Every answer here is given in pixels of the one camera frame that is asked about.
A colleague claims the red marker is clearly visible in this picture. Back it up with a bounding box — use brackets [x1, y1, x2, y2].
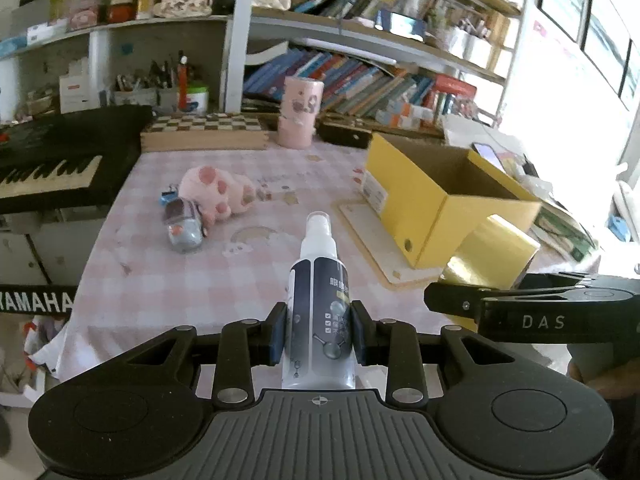
[177, 52, 190, 106]

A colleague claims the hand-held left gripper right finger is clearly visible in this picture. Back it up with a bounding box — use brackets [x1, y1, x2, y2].
[350, 300, 518, 409]

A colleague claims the pen holder with pens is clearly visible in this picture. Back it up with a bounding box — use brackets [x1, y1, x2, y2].
[112, 52, 181, 111]

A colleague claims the white shelf unit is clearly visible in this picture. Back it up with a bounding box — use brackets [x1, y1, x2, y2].
[0, 0, 531, 131]

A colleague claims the stack of green books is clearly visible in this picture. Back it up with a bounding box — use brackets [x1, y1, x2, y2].
[530, 200, 598, 261]

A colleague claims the long row of books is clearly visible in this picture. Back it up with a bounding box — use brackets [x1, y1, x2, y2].
[243, 47, 481, 131]

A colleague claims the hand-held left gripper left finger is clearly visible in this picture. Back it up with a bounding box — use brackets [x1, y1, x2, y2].
[120, 301, 289, 409]

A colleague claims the gold foil roll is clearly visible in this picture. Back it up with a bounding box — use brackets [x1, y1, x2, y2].
[439, 214, 542, 291]

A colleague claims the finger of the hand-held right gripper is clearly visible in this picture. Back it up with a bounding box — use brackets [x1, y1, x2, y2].
[423, 281, 507, 332]

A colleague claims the smartphone with lit screen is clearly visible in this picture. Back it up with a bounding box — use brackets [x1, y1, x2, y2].
[472, 141, 506, 171]

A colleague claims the black case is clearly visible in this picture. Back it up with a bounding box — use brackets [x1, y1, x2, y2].
[317, 117, 373, 150]

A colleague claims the pink checked tablecloth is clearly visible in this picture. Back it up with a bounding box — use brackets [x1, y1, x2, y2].
[55, 132, 601, 386]

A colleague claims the white cabinet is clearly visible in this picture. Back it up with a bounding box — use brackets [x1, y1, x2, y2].
[0, 215, 101, 286]

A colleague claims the yellow cardboard box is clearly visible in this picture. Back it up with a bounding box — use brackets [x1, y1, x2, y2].
[360, 132, 543, 269]

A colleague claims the black electronic keyboard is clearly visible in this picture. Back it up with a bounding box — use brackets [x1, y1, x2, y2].
[0, 105, 153, 216]

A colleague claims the white spray bottle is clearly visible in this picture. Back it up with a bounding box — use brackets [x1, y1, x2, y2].
[281, 211, 358, 391]

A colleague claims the window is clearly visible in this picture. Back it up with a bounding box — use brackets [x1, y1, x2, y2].
[540, 0, 640, 111]

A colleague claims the pink printed cup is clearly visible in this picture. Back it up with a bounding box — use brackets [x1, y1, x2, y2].
[277, 76, 325, 149]

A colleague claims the pink plush toy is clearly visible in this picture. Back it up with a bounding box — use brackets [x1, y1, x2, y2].
[178, 165, 258, 226]

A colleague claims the small red bottle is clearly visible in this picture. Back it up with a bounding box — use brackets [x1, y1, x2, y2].
[107, 0, 136, 23]

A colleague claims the person's right hand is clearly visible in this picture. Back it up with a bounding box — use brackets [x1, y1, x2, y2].
[566, 359, 640, 402]

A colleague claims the wooden chessboard box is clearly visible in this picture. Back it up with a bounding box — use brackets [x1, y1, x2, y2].
[140, 112, 268, 153]

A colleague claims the white jar green lid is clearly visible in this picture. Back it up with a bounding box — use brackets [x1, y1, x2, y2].
[179, 81, 210, 115]

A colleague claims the stack of white papers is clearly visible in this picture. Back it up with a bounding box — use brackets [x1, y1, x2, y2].
[442, 115, 526, 153]

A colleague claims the white box red label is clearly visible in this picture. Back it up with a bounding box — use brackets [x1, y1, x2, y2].
[59, 72, 98, 113]

